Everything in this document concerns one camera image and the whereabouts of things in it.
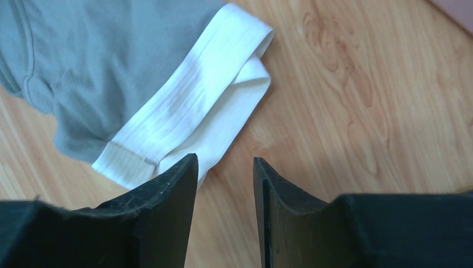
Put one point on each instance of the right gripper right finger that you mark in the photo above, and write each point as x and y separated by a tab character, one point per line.
296	229

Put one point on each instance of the grey underwear white waistband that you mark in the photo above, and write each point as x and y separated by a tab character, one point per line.
135	86

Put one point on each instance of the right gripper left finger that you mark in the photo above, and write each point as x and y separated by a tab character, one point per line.
148	226

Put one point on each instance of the pink compartment organizer tray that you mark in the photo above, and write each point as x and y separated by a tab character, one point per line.
460	11

